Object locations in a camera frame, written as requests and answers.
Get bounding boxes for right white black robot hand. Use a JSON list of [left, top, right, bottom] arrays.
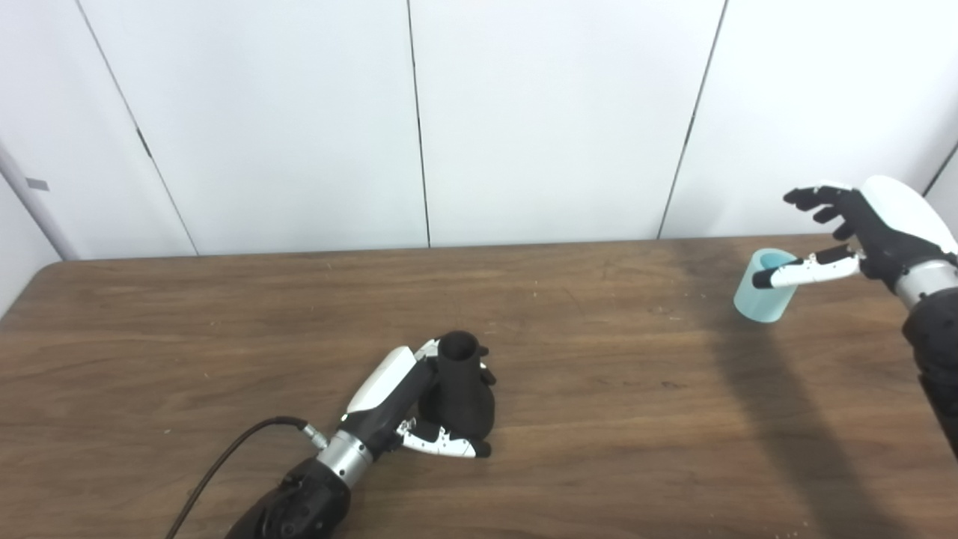
[[752, 176, 958, 293]]

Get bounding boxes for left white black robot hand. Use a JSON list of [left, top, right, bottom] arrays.
[[341, 338, 498, 459]]

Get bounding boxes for black funnel-shaped nozzle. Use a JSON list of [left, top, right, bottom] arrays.
[[419, 331, 496, 442]]

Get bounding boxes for light blue cup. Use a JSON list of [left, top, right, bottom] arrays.
[[733, 249, 800, 324]]

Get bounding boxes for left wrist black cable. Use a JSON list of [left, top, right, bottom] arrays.
[[165, 416, 330, 539]]

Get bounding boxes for white wall corner trim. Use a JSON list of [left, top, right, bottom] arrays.
[[0, 138, 80, 261]]

